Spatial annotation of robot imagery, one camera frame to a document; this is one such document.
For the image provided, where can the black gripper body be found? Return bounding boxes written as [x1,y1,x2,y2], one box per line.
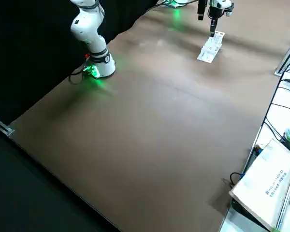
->
[207,6,220,20]

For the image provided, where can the white test tube rack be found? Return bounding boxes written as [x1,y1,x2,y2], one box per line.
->
[197,30,226,64]

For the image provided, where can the cream printed cardboard box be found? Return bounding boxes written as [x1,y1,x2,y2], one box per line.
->
[229,138,290,232]

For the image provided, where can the aluminium frame post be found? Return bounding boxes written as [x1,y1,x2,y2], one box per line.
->
[0,114,15,136]
[273,36,290,77]

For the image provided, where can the thin black cable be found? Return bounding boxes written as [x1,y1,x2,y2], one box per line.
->
[260,69,290,143]

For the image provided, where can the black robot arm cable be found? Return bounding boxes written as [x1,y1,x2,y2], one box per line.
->
[69,67,92,86]

